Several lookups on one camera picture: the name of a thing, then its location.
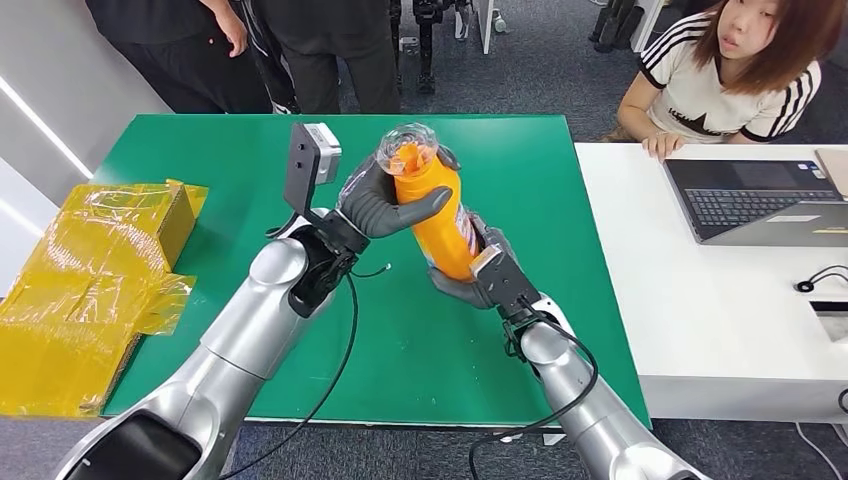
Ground white floor cable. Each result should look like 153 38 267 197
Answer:
794 422 848 480

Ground person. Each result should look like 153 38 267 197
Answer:
601 0 848 162
254 0 402 115
84 0 274 115

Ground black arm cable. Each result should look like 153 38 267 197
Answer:
468 298 601 480
218 263 392 480

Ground white desk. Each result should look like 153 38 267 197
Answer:
574 142 848 425

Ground white furniture leg with caster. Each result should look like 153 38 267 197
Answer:
454 0 508 56

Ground black humanoid robot legs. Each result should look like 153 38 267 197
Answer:
390 0 473 94

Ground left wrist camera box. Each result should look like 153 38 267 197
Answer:
283 121 343 223

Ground tan flat pad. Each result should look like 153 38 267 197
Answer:
814 148 848 199

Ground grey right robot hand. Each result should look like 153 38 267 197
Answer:
427 211 515 311

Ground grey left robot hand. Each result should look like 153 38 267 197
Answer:
336 144 462 241

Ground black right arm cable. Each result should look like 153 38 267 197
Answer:
468 298 601 480

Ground yellow taped cardboard box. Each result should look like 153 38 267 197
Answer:
0 178 210 420

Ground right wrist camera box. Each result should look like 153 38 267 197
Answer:
468 243 543 321

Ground person's hand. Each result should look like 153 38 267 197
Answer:
641 132 685 164
213 6 250 59

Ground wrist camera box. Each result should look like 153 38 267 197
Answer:
468 243 543 321
283 121 343 223

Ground grey open laptop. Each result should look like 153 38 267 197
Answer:
663 158 848 249

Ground green table mat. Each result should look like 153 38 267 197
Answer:
91 113 652 431

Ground orange plastic bottle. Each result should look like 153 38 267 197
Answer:
375 122 482 283

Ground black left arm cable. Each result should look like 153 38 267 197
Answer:
218 263 392 480

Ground black looped cable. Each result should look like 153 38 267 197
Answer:
794 264 848 294

